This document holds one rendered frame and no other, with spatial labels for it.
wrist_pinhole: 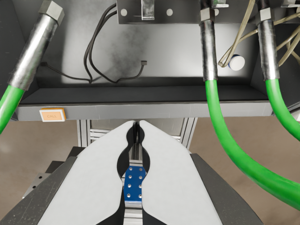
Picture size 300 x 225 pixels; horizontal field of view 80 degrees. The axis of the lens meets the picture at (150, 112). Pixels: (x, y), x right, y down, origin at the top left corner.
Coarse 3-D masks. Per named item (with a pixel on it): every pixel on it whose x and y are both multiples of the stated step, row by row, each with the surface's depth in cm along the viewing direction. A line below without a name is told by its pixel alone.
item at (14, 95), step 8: (8, 88) 17; (16, 88) 17; (8, 96) 17; (16, 96) 17; (0, 104) 17; (8, 104) 17; (16, 104) 18; (0, 112) 17; (8, 112) 17; (0, 120) 16; (8, 120) 17; (0, 128) 16
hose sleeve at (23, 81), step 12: (36, 24) 18; (48, 24) 18; (36, 36) 18; (48, 36) 19; (24, 48) 18; (36, 48) 18; (24, 60) 17; (36, 60) 18; (12, 72) 17; (24, 72) 17; (36, 72) 19; (12, 84) 17; (24, 84) 18
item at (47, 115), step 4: (44, 108) 42; (48, 108) 42; (52, 108) 42; (56, 108) 42; (60, 108) 42; (44, 112) 41; (48, 112) 41; (52, 112) 41; (56, 112) 41; (64, 112) 42; (44, 116) 42; (48, 116) 42; (52, 116) 42; (56, 116) 42; (60, 116) 42; (64, 116) 42; (44, 120) 42
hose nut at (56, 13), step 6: (48, 0) 19; (42, 6) 18; (48, 6) 18; (54, 6) 19; (42, 12) 18; (48, 12) 18; (54, 12) 19; (60, 12) 19; (54, 18) 19; (60, 18) 19
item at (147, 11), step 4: (144, 0) 20; (148, 0) 20; (152, 0) 20; (144, 4) 20; (148, 4) 20; (152, 4) 20; (144, 8) 20; (148, 8) 20; (152, 8) 20; (144, 12) 20; (148, 12) 20; (152, 12) 20; (144, 16) 21; (148, 16) 21; (152, 16) 21
